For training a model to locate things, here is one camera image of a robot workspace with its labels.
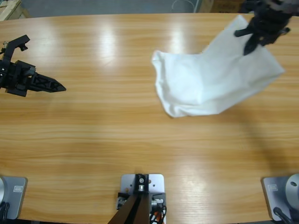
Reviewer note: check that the white t-shirt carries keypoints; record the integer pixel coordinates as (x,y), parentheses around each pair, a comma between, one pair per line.
(210,79)

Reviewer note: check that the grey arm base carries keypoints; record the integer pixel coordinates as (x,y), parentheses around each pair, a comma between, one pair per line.
(282,189)
(14,196)

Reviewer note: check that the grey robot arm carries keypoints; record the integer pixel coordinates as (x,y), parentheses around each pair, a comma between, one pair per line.
(287,3)

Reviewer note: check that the grey metal post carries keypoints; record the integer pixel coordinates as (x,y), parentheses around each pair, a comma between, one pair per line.
(197,5)

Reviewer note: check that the brown cardboard box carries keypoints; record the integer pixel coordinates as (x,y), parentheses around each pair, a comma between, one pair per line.
(224,4)

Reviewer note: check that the dark brown camera post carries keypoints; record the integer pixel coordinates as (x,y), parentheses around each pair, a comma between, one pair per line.
(137,205)

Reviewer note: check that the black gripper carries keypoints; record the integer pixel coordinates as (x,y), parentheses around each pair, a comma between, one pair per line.
(16,78)
(268,23)

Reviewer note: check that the light wooden pallet stack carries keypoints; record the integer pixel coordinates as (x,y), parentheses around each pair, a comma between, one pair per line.
(11,11)

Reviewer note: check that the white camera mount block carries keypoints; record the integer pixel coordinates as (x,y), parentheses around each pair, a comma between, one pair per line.
(156,184)

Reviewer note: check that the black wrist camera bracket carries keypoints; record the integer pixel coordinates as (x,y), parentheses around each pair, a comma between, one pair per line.
(14,46)

